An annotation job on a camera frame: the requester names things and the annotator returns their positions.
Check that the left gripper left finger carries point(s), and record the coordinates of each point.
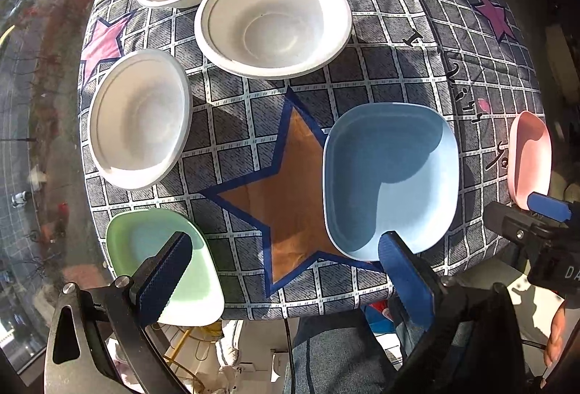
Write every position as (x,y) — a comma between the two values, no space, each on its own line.
(77,359)

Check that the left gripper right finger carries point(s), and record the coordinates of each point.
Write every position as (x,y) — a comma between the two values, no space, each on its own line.
(471,341)

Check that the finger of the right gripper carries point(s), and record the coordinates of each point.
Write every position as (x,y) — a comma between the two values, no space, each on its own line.
(514,225)
(550,207)

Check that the pink square plate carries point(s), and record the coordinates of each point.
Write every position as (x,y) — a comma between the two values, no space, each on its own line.
(529,158)

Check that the green square plate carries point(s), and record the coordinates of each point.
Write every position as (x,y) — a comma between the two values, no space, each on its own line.
(133,236)

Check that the light blue square plate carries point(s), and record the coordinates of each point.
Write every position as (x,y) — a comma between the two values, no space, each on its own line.
(389,166)

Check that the large white paper bowl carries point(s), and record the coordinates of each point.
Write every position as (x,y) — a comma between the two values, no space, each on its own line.
(272,39)

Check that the person's right hand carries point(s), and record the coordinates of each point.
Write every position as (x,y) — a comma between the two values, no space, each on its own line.
(556,344)

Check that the person's grey trouser legs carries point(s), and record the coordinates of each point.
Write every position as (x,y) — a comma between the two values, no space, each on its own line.
(338,353)

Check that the grey checked star tablecloth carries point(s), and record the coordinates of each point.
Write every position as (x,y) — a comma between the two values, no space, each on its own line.
(464,58)

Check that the yellow wire rack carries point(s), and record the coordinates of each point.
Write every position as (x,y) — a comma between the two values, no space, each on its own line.
(190,352)

